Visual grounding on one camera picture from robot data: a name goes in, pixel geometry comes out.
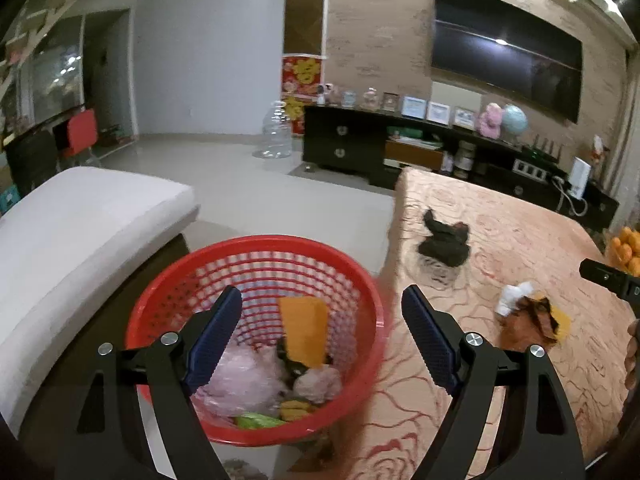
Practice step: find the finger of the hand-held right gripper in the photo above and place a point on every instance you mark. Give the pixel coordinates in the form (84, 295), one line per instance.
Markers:
(610, 277)

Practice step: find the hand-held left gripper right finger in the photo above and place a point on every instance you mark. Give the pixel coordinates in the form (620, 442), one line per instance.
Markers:
(430, 342)

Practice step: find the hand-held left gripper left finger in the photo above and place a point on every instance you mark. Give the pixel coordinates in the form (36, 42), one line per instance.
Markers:
(212, 345)

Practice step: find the clear plastic bag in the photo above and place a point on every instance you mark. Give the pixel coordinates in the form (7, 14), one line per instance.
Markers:
(245, 380)

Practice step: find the yellow foam net sleeve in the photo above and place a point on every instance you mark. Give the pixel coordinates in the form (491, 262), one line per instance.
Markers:
(305, 330)
(562, 322)

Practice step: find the green wrapper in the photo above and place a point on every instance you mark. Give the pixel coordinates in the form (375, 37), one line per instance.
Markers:
(257, 420)

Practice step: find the red plastic basket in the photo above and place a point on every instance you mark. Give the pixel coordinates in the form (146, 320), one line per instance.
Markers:
(345, 310)

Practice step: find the brown yellow white sock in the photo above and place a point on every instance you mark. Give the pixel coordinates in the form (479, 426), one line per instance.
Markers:
(530, 322)

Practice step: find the white tissue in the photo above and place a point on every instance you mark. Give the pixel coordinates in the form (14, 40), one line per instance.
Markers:
(515, 299)

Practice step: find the grey paper ball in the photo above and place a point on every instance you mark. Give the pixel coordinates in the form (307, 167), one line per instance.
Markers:
(317, 384)

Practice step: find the person's right hand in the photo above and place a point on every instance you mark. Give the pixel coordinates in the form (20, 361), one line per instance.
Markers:
(634, 355)

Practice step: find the pile of oranges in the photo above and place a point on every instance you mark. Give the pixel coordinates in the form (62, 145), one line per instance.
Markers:
(627, 250)

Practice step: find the black sock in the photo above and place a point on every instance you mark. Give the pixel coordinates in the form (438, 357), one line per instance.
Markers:
(445, 240)

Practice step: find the white upright device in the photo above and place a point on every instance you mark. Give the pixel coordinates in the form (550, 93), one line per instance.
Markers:
(580, 177)

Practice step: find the small figurine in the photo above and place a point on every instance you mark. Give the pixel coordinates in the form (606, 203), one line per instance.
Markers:
(598, 147)

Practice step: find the black wifi router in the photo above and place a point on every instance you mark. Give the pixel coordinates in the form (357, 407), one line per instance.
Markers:
(542, 152)

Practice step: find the white sofa cushion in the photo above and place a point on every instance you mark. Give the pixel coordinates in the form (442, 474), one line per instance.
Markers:
(85, 240)

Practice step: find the light blue globe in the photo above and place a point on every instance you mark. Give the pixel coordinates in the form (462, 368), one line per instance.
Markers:
(515, 120)

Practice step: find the pink plush toy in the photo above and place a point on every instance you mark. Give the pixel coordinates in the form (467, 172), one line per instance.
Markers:
(490, 121)

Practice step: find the dark television cabinet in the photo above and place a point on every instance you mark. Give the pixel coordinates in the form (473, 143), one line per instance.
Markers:
(350, 145)

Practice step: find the blue framed picture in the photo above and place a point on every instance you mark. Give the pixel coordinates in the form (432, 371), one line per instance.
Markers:
(464, 117)
(414, 107)
(438, 112)

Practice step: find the large clear water bottle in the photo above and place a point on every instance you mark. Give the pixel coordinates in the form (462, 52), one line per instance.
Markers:
(275, 132)

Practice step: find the red chair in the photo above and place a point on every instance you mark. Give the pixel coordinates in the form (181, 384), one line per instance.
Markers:
(81, 132)

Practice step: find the black chair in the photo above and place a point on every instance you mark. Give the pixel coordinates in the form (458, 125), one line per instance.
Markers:
(30, 160)

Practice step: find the small dark photo frame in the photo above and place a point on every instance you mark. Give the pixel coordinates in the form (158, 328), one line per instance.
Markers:
(390, 101)

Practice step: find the wall television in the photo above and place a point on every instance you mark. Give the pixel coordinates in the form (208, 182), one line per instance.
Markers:
(505, 55)

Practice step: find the red wall poster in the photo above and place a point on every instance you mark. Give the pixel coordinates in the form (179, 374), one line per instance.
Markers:
(300, 80)

